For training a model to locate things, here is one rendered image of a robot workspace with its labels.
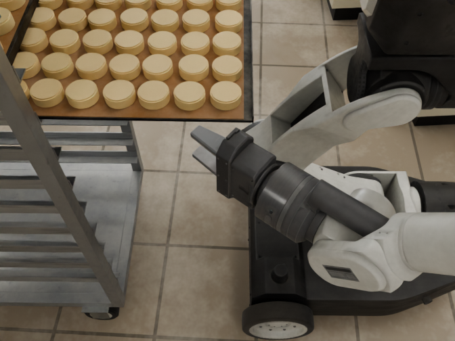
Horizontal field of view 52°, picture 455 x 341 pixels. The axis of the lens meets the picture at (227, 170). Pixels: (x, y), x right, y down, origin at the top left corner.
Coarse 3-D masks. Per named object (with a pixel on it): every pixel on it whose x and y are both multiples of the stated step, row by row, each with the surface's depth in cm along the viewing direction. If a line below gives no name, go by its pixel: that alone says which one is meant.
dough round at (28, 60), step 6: (18, 54) 78; (24, 54) 78; (30, 54) 78; (18, 60) 77; (24, 60) 77; (30, 60) 77; (36, 60) 78; (18, 66) 77; (24, 66) 77; (30, 66) 77; (36, 66) 77; (30, 72) 77; (36, 72) 78; (24, 78) 77
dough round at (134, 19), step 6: (126, 12) 85; (132, 12) 85; (138, 12) 85; (144, 12) 85; (126, 18) 84; (132, 18) 84; (138, 18) 84; (144, 18) 84; (126, 24) 83; (132, 24) 83; (138, 24) 83; (144, 24) 84; (138, 30) 84
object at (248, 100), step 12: (252, 36) 83; (252, 48) 81; (252, 60) 79; (252, 72) 77; (252, 84) 76; (252, 96) 74; (252, 108) 74; (144, 120) 73; (156, 120) 73; (168, 120) 73; (180, 120) 73; (192, 120) 73; (204, 120) 73; (216, 120) 73; (228, 120) 73; (240, 120) 72; (252, 120) 72
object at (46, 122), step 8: (48, 120) 133; (56, 120) 133; (64, 120) 133; (72, 120) 133; (80, 120) 133; (88, 120) 133; (96, 120) 133; (104, 120) 133; (112, 120) 133; (120, 120) 133
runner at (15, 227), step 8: (0, 224) 103; (8, 224) 103; (16, 224) 103; (24, 224) 103; (32, 224) 103; (40, 224) 103; (48, 224) 103; (56, 224) 103; (64, 224) 103; (96, 224) 103; (0, 232) 102; (8, 232) 102; (16, 232) 101; (24, 232) 101; (32, 232) 101; (40, 232) 101; (48, 232) 101; (56, 232) 101; (64, 232) 101
